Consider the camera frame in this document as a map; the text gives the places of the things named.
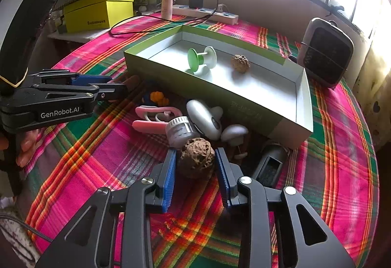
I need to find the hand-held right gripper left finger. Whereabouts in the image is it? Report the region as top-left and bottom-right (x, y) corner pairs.
(35, 148), (178, 268)

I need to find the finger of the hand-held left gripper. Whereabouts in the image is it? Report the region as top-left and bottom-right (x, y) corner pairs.
(29, 70), (112, 87)
(3, 84), (129, 108)

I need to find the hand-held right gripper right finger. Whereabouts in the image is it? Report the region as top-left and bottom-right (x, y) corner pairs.
(215, 147), (356, 268)

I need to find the brown walnut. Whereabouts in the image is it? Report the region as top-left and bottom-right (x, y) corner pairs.
(178, 138), (216, 180)
(230, 55), (251, 73)

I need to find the white mushroom-shaped object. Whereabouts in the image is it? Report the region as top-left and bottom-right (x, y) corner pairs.
(220, 124), (249, 159)

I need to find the pink and white clip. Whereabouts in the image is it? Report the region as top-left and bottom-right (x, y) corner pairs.
(133, 105), (181, 134)

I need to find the silver jar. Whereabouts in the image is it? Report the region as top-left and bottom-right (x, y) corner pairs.
(166, 117), (200, 148)

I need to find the blue and orange toy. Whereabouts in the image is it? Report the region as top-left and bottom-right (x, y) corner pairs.
(142, 91), (170, 106)

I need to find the white and silver massager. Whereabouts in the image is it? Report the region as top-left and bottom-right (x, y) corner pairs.
(186, 99), (225, 140)

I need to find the green cardboard box tray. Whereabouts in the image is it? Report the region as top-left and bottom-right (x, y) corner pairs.
(124, 24), (315, 149)

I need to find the green and white spool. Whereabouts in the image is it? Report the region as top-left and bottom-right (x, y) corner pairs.
(187, 45), (218, 74)

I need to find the person's left hand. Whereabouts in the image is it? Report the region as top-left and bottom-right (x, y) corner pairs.
(0, 129), (42, 168)

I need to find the white board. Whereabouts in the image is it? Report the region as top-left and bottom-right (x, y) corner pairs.
(47, 28), (112, 41)

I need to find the yellow box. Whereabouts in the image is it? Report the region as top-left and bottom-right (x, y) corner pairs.
(63, 0), (135, 34)

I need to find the white power strip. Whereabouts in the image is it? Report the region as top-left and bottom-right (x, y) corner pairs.
(172, 4), (239, 25)

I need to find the plaid tablecloth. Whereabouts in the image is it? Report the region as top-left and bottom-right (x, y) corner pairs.
(24, 11), (381, 268)

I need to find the small grey heater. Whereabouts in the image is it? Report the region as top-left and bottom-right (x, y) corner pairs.
(297, 17), (355, 89)

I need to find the heart print curtain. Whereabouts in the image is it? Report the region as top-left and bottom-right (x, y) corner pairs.
(353, 0), (391, 148)

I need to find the grey braided cable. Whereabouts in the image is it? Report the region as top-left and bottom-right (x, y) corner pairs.
(0, 213), (49, 246)

